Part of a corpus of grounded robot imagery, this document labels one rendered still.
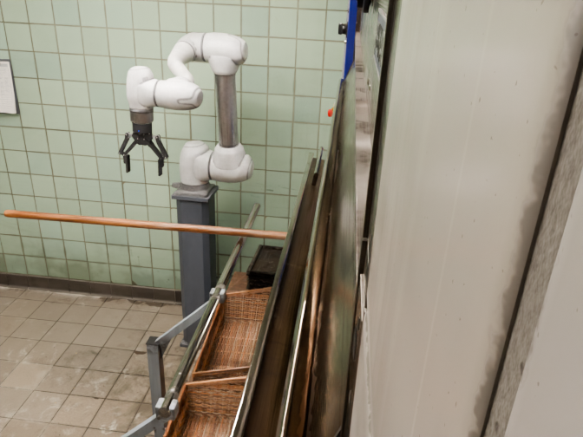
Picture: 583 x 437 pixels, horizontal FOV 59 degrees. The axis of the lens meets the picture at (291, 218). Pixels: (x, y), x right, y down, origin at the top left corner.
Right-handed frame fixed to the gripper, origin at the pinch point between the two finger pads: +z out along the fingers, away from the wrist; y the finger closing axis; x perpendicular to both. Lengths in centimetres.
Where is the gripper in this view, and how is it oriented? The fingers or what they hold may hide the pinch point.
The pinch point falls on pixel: (144, 171)
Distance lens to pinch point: 221.3
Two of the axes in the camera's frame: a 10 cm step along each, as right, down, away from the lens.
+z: -0.7, 9.1, 4.0
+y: -9.9, -1.1, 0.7
